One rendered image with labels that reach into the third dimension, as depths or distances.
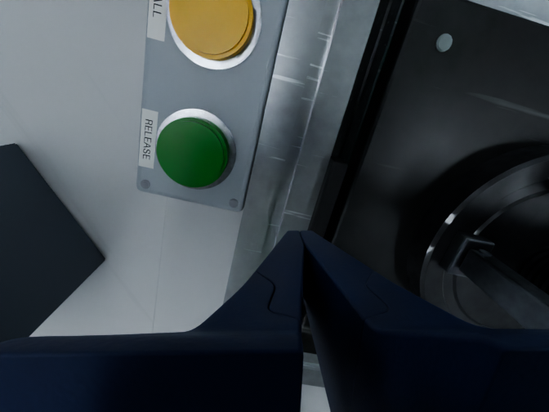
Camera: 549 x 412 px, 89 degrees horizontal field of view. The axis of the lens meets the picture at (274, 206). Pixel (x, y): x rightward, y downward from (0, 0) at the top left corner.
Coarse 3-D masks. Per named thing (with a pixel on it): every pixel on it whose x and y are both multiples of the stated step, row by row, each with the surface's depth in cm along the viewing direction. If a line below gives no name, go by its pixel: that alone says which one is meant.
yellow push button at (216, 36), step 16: (176, 0) 13; (192, 0) 13; (208, 0) 13; (224, 0) 13; (240, 0) 13; (176, 16) 13; (192, 16) 13; (208, 16) 13; (224, 16) 13; (240, 16) 13; (176, 32) 14; (192, 32) 13; (208, 32) 14; (224, 32) 14; (240, 32) 14; (192, 48) 14; (208, 48) 14; (224, 48) 14; (240, 48) 14
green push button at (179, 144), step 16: (176, 128) 15; (192, 128) 15; (208, 128) 15; (160, 144) 15; (176, 144) 15; (192, 144) 15; (208, 144) 15; (224, 144) 16; (160, 160) 16; (176, 160) 16; (192, 160) 16; (208, 160) 16; (224, 160) 16; (176, 176) 16; (192, 176) 16; (208, 176) 16
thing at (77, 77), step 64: (0, 0) 22; (64, 0) 22; (128, 0) 22; (0, 64) 24; (64, 64) 24; (128, 64) 24; (0, 128) 26; (64, 128) 26; (128, 128) 26; (64, 192) 28; (128, 192) 28; (128, 256) 31; (64, 320) 34; (128, 320) 34
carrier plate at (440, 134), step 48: (432, 0) 13; (432, 48) 14; (480, 48) 14; (528, 48) 14; (384, 96) 15; (432, 96) 15; (480, 96) 15; (528, 96) 15; (384, 144) 16; (432, 144) 16; (480, 144) 16; (528, 144) 16; (384, 192) 17; (432, 192) 17; (336, 240) 18; (384, 240) 18
